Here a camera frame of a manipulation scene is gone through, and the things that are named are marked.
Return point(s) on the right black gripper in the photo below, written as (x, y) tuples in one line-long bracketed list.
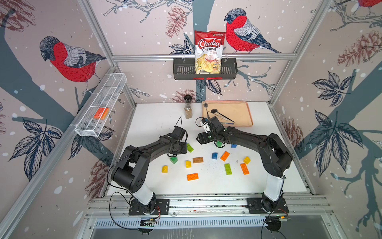
[(201, 137)]

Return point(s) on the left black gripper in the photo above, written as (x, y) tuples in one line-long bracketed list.
[(184, 151)]

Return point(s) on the lime green long brick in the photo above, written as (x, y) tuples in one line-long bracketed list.
[(190, 149)]

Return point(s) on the brown brick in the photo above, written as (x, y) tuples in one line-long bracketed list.
[(198, 160)]

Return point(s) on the orange brick front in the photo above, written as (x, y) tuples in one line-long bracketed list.
[(193, 176)]

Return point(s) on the orange brick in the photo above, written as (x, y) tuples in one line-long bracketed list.
[(244, 169), (193, 176), (225, 156)]

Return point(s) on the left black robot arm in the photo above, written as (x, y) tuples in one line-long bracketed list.
[(130, 172)]

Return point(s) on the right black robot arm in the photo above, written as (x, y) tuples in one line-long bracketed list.
[(275, 157)]

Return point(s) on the blue square brick centre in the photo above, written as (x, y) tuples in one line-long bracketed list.
[(214, 155)]

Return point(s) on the black spoon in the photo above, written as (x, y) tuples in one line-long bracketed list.
[(215, 111)]

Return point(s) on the beige tray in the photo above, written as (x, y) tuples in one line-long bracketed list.
[(238, 111)]

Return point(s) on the orange brick centre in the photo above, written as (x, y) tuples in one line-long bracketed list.
[(225, 156)]

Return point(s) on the yellow brick left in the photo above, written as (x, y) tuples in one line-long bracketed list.
[(165, 169)]

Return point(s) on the small grey spoon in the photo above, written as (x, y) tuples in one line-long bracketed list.
[(206, 108)]

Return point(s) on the yellow brick right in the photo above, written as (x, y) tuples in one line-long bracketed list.
[(247, 160)]

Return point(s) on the lime green flat brick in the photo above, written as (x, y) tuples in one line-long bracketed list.
[(227, 168)]

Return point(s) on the orange flat brick right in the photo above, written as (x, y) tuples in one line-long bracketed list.
[(244, 169)]

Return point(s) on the glass spice shaker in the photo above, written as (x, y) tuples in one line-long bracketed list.
[(188, 107)]

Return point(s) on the Chuba cassava chips bag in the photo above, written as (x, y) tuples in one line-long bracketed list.
[(208, 52)]

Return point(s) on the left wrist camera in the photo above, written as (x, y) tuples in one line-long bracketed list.
[(179, 133)]

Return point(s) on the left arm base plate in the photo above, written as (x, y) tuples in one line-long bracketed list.
[(156, 207)]

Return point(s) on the black wall basket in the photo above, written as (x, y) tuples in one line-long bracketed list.
[(184, 69)]

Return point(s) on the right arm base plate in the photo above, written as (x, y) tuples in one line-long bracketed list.
[(263, 205)]

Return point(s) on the orange block in wire basket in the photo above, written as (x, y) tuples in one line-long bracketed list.
[(101, 113)]

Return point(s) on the white wire wall basket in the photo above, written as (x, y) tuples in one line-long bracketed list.
[(105, 98)]

